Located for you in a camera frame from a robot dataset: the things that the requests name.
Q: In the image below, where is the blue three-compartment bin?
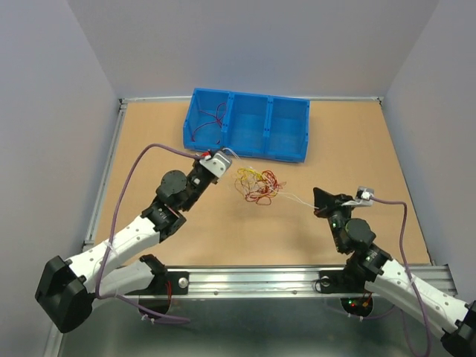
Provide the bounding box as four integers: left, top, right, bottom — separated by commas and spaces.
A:
182, 88, 310, 163

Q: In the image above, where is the aluminium left rail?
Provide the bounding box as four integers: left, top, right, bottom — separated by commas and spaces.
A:
80, 98, 128, 253

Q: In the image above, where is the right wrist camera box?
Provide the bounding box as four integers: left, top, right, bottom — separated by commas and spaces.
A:
356, 186, 375, 206

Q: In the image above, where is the wire bundle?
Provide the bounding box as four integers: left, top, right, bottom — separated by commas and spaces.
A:
233, 167, 288, 205

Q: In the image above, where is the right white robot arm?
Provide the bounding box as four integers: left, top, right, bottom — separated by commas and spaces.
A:
313, 187, 475, 356

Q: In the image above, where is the aluminium front rail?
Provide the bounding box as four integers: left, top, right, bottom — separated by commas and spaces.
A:
122, 263, 458, 298

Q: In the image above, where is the aluminium rail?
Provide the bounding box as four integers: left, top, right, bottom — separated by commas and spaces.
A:
80, 98, 128, 253
122, 263, 458, 298

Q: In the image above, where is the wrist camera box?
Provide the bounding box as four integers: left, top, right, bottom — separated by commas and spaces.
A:
199, 149, 232, 179
356, 186, 375, 206

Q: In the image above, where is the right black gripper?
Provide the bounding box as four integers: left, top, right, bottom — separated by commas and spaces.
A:
312, 187, 356, 252

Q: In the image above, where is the red wire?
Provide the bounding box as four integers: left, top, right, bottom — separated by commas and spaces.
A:
190, 103, 228, 143

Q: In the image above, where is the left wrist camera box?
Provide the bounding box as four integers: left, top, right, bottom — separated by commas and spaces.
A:
199, 149, 232, 179

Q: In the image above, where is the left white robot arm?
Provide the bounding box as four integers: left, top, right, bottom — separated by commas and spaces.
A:
34, 156, 230, 333

